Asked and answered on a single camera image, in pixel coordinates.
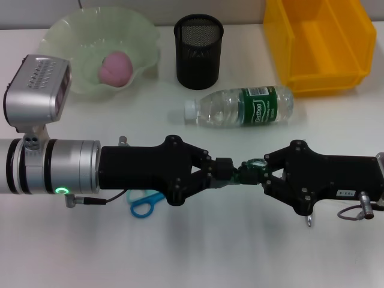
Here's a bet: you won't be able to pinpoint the gripper cable with plug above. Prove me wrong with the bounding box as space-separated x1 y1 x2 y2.
337 191 384 223
65 189 133 209

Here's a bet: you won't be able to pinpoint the left gripper cable with plug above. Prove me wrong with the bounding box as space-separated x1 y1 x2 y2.
65 189 133 209

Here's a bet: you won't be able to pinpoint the blue teal scissors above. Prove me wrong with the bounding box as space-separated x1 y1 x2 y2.
125 188 166 219

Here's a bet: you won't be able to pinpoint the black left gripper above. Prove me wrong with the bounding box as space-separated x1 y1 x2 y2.
98 134 235 208

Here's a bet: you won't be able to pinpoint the green plastic wrapper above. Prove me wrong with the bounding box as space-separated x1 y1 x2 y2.
229 158 268 185

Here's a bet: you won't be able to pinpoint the right gripper cable with plug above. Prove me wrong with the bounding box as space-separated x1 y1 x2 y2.
337 191 384 223

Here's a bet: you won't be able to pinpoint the pale green glass fruit plate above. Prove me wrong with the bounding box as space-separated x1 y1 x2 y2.
38 7 161 102

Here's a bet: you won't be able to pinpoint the yellow plastic bin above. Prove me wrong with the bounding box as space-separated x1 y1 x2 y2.
263 0 377 97

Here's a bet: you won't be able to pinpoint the pink peach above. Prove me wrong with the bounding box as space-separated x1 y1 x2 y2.
98 50 134 88

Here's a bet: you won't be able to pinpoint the black mesh pen cup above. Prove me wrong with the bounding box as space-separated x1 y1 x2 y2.
173 13 225 90

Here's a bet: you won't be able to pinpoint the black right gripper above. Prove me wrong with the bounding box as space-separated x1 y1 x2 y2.
262 139 384 216

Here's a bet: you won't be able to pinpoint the clear water bottle green label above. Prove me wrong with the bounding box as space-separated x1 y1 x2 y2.
183 85 294 128

